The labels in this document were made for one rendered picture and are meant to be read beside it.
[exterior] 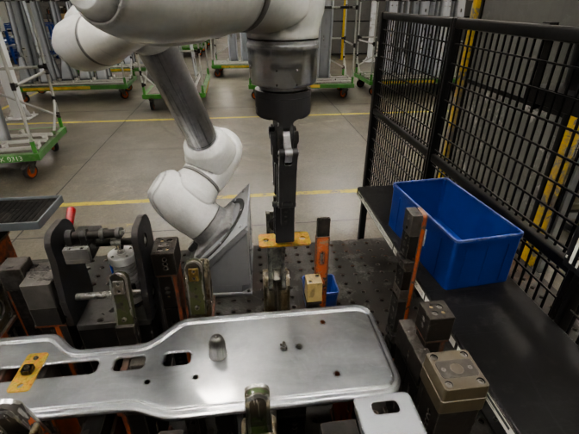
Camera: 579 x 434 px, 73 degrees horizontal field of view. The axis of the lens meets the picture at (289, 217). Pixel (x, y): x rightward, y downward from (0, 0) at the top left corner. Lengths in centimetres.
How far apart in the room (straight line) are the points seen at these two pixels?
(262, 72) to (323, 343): 53
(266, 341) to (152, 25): 61
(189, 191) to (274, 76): 87
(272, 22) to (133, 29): 16
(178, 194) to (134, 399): 72
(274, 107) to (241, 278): 90
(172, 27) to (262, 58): 15
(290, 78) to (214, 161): 86
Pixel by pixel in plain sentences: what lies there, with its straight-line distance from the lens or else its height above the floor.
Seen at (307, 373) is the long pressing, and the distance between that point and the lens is 76.
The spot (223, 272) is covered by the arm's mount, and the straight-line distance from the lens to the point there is 132.
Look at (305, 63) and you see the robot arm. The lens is 51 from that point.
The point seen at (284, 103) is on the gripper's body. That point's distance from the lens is 51.
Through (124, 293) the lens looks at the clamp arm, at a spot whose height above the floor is 106.
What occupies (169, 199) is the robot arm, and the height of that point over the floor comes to 103.
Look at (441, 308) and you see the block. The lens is 81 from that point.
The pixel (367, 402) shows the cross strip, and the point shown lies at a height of 100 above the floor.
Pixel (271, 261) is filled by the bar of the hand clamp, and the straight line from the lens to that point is 84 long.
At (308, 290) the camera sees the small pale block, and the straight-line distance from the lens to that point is 85.
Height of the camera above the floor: 159
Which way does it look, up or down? 29 degrees down
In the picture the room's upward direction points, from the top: straight up
